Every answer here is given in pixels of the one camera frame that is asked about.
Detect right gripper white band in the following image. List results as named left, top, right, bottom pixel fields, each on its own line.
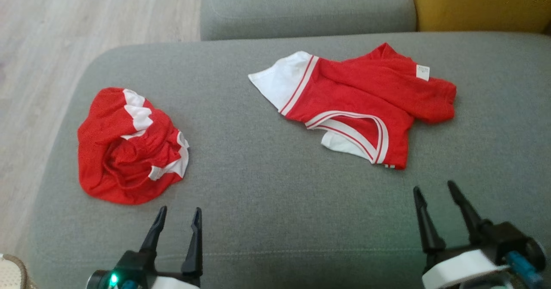
left=413, top=180, right=509, bottom=289

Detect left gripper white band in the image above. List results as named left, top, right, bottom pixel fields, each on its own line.
left=139, top=206, right=203, bottom=289

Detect red shorts with white stripes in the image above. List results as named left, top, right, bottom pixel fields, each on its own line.
left=77, top=87, right=190, bottom=205

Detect red jersey with white trim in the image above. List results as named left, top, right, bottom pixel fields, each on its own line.
left=248, top=43, right=457, bottom=170

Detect grey sofa seat cushion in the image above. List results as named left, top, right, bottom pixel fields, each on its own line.
left=28, top=31, right=551, bottom=289

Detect beige woven rug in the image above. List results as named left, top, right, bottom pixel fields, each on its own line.
left=0, top=254, right=30, bottom=289

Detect yellow pillow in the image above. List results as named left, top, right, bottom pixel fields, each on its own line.
left=407, top=0, right=551, bottom=34

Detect grey sofa back cushion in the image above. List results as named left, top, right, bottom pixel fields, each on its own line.
left=200, top=0, right=417, bottom=41

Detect blue right camera connector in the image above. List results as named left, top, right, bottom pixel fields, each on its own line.
left=506, top=250, right=544, bottom=289

